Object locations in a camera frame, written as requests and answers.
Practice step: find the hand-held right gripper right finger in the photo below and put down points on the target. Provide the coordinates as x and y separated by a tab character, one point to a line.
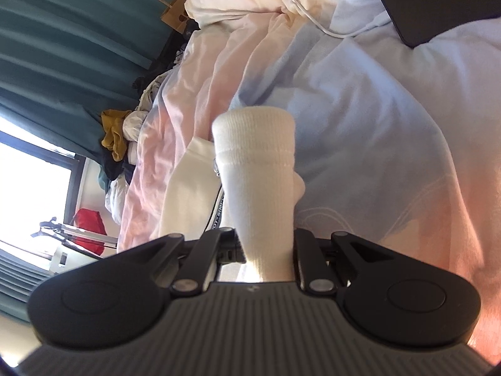
307	252

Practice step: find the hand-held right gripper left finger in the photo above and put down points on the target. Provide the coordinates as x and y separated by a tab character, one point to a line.
209	252

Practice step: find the white ribbed sock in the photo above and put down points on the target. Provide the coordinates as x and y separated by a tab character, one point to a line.
254	172
184	197

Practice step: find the pile of white clothes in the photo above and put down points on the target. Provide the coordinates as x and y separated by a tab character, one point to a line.
117	197

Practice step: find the red bag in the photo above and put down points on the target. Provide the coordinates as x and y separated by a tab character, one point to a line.
90	223

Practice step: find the metal stand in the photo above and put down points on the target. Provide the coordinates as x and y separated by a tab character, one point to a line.
70	232

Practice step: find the mustard yellow cloth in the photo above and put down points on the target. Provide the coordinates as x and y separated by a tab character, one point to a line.
113	135

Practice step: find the white slatted radiator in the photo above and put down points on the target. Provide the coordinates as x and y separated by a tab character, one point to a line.
19	272

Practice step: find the window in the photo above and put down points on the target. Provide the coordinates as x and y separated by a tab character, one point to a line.
27	182

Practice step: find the brown paper bag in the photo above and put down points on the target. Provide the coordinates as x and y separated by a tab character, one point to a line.
174	12

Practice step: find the teal curtain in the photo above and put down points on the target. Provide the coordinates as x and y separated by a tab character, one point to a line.
58	31

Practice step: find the black tablet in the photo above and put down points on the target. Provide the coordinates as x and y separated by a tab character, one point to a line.
430	4

